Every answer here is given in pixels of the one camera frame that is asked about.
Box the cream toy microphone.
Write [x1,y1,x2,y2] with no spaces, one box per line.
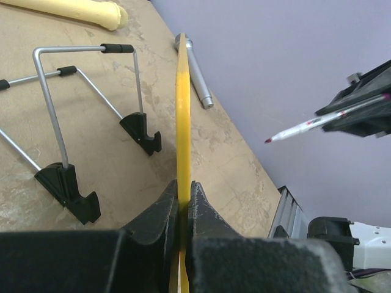
[1,0,129,31]

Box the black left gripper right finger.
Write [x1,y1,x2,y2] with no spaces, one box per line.
[186,181,305,292]

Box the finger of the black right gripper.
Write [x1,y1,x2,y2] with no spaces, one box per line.
[322,100,390,137]
[315,60,390,115]

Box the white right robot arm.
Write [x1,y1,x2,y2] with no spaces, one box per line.
[307,61,390,275]

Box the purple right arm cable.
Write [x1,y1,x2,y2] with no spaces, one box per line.
[345,267,391,278]

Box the pink and white marker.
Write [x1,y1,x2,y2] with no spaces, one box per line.
[265,93,390,144]

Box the silver toy microphone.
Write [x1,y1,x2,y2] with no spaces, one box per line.
[185,34,214,109]

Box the yellow framed whiteboard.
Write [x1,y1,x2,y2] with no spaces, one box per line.
[175,33,191,292]

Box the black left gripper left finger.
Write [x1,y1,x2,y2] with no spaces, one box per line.
[115,180,180,292]

